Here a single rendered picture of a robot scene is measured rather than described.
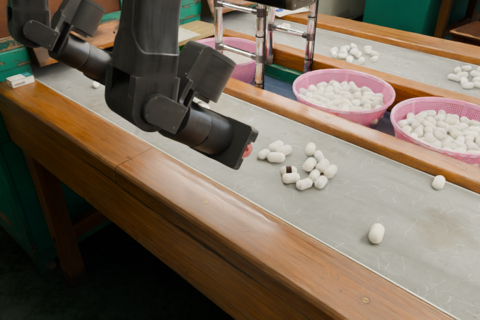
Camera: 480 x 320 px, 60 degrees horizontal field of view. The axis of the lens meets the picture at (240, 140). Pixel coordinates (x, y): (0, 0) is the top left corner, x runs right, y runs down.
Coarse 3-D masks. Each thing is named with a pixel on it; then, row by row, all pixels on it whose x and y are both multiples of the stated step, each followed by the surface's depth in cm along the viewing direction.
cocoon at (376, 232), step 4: (376, 224) 68; (380, 224) 68; (372, 228) 68; (376, 228) 68; (380, 228) 68; (372, 232) 67; (376, 232) 67; (380, 232) 67; (372, 236) 67; (376, 236) 66; (380, 236) 66; (372, 240) 67; (376, 240) 66; (380, 240) 67
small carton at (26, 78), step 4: (28, 72) 116; (12, 76) 114; (16, 76) 114; (20, 76) 114; (24, 76) 114; (28, 76) 114; (32, 76) 115; (8, 80) 112; (12, 80) 112; (16, 80) 112; (20, 80) 113; (24, 80) 114; (28, 80) 114; (32, 80) 115; (8, 84) 114; (12, 84) 112; (16, 84) 112; (20, 84) 113; (24, 84) 114
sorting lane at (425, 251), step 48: (96, 96) 113; (288, 144) 93; (336, 144) 93; (240, 192) 79; (288, 192) 79; (336, 192) 79; (384, 192) 79; (432, 192) 79; (336, 240) 68; (384, 240) 68; (432, 240) 68; (432, 288) 60
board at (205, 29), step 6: (186, 24) 157; (192, 24) 157; (198, 24) 157; (204, 24) 157; (210, 24) 157; (192, 30) 151; (198, 30) 151; (204, 30) 151; (210, 30) 151; (198, 36) 145; (204, 36) 148; (180, 42) 140
